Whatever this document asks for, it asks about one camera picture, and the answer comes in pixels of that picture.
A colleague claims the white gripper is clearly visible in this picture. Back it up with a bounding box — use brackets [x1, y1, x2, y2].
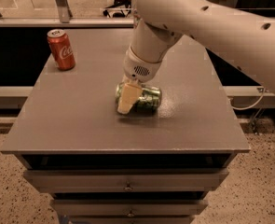
[117, 48, 161, 114]

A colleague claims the green soda can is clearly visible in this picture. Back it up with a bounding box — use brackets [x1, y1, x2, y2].
[116, 83, 162, 111]

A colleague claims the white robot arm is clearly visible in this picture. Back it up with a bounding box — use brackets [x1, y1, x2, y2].
[117, 0, 275, 114]

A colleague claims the red Coca-Cola can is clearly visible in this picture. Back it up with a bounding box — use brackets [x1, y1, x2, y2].
[48, 29, 76, 71]

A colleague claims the grey drawer cabinet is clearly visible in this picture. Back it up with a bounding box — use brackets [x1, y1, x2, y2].
[2, 29, 249, 224]

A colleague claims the upper grey drawer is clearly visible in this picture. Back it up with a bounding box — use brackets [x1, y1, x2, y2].
[23, 169, 228, 193]

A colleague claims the grey drawer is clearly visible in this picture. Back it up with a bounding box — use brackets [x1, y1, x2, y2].
[51, 200, 208, 217]
[23, 169, 228, 193]

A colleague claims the black office chair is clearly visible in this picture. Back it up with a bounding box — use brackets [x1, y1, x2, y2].
[103, 0, 131, 18]

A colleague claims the lower grey drawer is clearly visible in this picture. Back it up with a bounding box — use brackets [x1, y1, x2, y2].
[51, 200, 208, 217]

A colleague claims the white cable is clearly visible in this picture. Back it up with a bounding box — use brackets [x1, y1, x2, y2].
[229, 87, 267, 111]

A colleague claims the metal railing frame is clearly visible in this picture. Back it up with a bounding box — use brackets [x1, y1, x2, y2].
[0, 0, 275, 29]

